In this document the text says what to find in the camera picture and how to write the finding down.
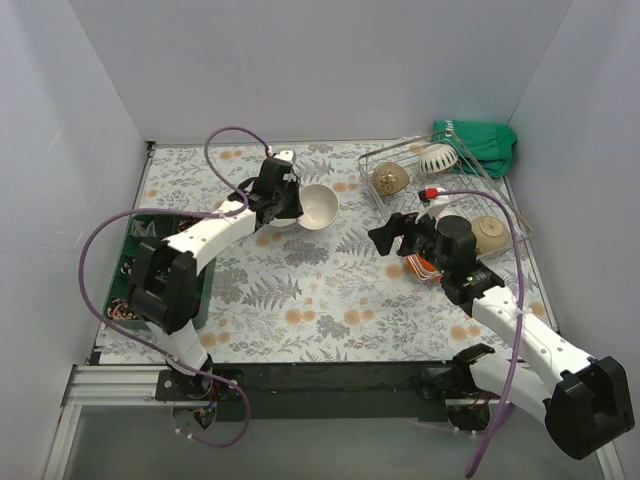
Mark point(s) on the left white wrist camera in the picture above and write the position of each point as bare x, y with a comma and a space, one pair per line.
284, 155

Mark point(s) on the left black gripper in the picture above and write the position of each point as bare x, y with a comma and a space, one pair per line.
285, 195

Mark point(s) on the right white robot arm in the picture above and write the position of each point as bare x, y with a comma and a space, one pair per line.
587, 402

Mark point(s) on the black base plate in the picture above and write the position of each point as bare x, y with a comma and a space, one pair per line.
228, 398

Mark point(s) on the beige gold dotted bowl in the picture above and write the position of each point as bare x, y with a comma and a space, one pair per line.
389, 179

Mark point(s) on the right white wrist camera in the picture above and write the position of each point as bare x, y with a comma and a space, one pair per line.
434, 201

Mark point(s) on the floral tablecloth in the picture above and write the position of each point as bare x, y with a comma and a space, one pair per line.
297, 295

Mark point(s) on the white blue striped bowl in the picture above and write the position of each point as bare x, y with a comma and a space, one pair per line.
437, 158

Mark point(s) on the metal wire dish rack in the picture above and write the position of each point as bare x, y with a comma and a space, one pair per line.
439, 174

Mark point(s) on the beige bowl green leaf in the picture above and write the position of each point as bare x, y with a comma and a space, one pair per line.
320, 207

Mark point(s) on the plain white bowl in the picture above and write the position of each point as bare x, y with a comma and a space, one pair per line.
283, 224

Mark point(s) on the green compartment tray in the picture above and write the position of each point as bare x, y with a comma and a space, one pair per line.
115, 306

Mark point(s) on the beige orange flower bowl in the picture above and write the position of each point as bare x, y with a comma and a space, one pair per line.
491, 234

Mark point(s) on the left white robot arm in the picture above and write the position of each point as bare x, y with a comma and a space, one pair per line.
164, 276

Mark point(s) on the clear plastic bag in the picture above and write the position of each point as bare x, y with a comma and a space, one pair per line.
142, 229

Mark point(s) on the orange plastic bowl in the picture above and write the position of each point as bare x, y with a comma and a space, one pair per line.
422, 269

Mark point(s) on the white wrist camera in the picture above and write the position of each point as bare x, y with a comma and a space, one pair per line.
284, 155
434, 201

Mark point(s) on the aluminium frame rail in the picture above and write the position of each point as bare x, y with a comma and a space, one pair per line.
131, 384

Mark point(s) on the green folded cloth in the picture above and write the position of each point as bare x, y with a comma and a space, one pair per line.
490, 144

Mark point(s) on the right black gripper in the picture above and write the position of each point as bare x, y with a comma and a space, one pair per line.
407, 238

